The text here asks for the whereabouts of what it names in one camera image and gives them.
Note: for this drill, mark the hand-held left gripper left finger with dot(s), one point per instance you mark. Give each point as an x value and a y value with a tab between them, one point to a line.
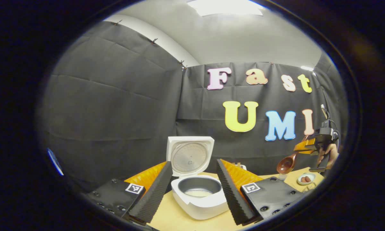
155	192

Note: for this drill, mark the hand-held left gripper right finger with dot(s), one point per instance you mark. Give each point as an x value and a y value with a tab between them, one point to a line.
232	192

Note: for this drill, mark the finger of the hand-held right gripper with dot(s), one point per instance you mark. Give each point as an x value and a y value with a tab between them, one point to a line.
304	146

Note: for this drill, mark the dark wooden spoon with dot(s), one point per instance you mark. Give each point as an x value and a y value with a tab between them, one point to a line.
285	165

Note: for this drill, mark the white rice cooker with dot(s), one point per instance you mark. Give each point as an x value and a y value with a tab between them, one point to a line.
199	205

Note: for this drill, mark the white toaster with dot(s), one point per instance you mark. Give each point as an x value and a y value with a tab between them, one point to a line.
240	166

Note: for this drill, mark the pale green plate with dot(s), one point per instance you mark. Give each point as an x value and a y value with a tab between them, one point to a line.
310	175

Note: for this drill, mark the brown meat slices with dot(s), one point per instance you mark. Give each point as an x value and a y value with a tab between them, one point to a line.
305	179

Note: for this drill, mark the clear plastic water bottle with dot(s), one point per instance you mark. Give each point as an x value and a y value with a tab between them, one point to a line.
282	176

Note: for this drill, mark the black backdrop cloth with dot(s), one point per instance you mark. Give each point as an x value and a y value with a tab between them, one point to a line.
115	106

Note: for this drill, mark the ceiling light panel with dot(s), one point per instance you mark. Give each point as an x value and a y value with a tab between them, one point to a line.
224	6

